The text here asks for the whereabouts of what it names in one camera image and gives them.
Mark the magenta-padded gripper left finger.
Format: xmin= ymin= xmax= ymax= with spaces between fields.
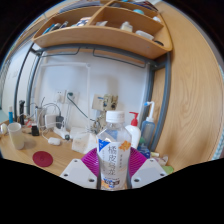
xmin=59 ymin=148 xmax=101 ymax=190

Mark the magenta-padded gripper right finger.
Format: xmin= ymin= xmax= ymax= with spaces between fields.
xmin=126 ymin=147 xmax=168 ymax=189

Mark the clear white-capped drink bottle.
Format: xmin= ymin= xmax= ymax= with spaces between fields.
xmin=95 ymin=110 xmax=133 ymax=191

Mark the small green flat item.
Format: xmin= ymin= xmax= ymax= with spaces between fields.
xmin=162 ymin=164 xmax=174 ymax=174

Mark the white tissue pack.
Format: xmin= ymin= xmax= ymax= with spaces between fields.
xmin=71 ymin=132 xmax=98 ymax=154

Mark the flat round red coaster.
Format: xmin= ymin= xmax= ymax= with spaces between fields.
xmin=32 ymin=150 xmax=54 ymax=168

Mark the white earbuds case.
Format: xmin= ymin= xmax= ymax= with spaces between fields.
xmin=47 ymin=136 xmax=62 ymax=146

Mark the white pump bottle red nozzle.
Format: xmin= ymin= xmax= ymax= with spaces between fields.
xmin=124 ymin=111 xmax=143 ymax=149

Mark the blue spray bottle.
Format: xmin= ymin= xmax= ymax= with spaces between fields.
xmin=140 ymin=100 xmax=157 ymax=148

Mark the white power strip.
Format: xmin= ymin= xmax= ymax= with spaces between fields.
xmin=53 ymin=127 xmax=73 ymax=140

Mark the black power adapter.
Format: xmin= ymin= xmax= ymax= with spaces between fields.
xmin=55 ymin=115 xmax=65 ymax=129

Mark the white power adapter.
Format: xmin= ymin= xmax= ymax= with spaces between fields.
xmin=44 ymin=114 xmax=57 ymax=129

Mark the small black charger block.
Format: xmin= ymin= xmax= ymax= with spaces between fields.
xmin=31 ymin=123 xmax=40 ymax=137

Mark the metal cup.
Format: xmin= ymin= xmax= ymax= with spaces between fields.
xmin=35 ymin=106 xmax=46 ymax=126

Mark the cream plastic cup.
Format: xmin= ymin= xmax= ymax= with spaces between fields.
xmin=7 ymin=122 xmax=26 ymax=150

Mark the white box with blue label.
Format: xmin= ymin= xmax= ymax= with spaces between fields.
xmin=92 ymin=94 xmax=105 ymax=111

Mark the black upright handheld device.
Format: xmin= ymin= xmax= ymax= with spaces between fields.
xmin=18 ymin=99 xmax=26 ymax=126

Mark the white desk lamp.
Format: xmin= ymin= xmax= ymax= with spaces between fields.
xmin=39 ymin=61 xmax=92 ymax=134

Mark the wrapped round bun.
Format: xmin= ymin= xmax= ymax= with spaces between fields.
xmin=0 ymin=123 xmax=8 ymax=136

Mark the wooden shelf unit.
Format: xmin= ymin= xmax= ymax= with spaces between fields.
xmin=32 ymin=0 xmax=174 ymax=61

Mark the grey metal desk frame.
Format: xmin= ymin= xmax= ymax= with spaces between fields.
xmin=13 ymin=43 xmax=173 ymax=151

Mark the white wall socket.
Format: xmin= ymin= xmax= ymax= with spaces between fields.
xmin=66 ymin=89 xmax=79 ymax=104
xmin=54 ymin=89 xmax=66 ymax=104

